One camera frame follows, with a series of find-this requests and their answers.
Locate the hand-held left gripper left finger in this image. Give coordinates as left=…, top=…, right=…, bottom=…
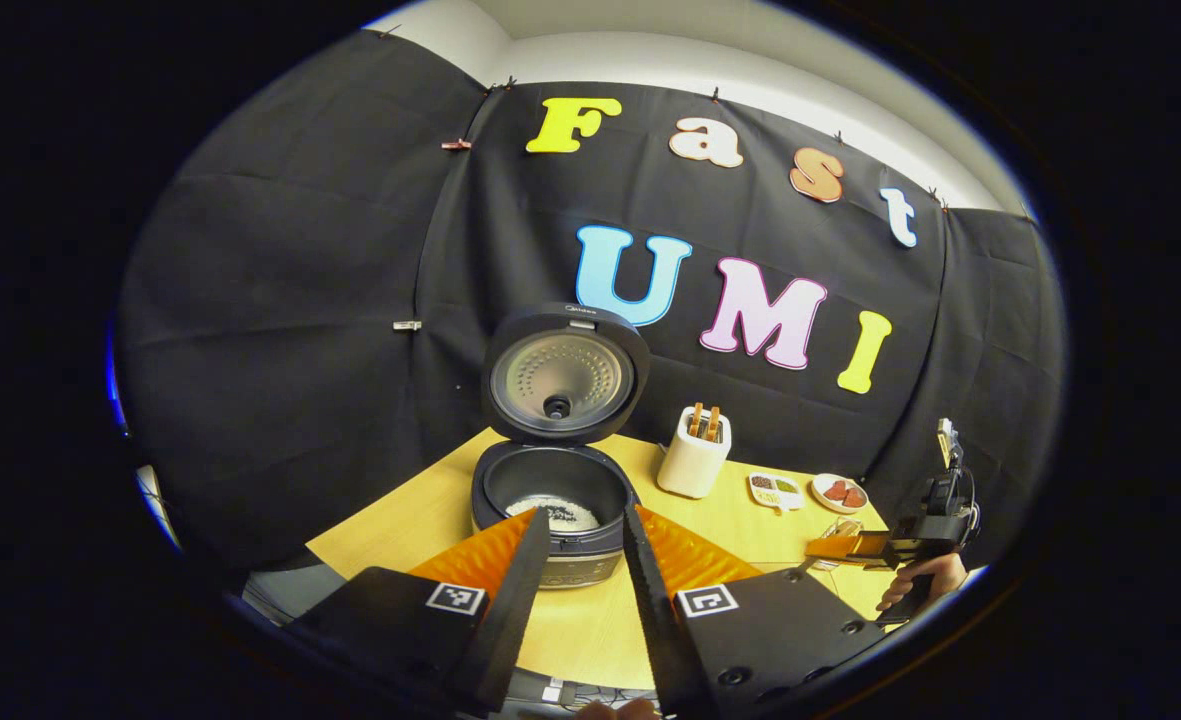
left=290, top=507, right=552, bottom=716

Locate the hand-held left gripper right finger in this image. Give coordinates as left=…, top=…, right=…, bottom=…
left=622, top=503, right=886, bottom=719

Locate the white rice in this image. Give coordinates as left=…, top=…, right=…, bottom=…
left=505, top=495, right=601, bottom=533

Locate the dark grey rice cooker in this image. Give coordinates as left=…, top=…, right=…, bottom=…
left=470, top=303, right=653, bottom=591

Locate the white round plate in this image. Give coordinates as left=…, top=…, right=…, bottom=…
left=811, top=473, right=869, bottom=515

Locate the white divided bean dish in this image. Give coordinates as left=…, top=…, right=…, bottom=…
left=747, top=471, right=806, bottom=516

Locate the white toaster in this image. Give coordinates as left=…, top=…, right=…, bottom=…
left=656, top=405, right=733, bottom=500

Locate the black backdrop cloth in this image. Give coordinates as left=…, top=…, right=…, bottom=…
left=115, top=30, right=1066, bottom=571

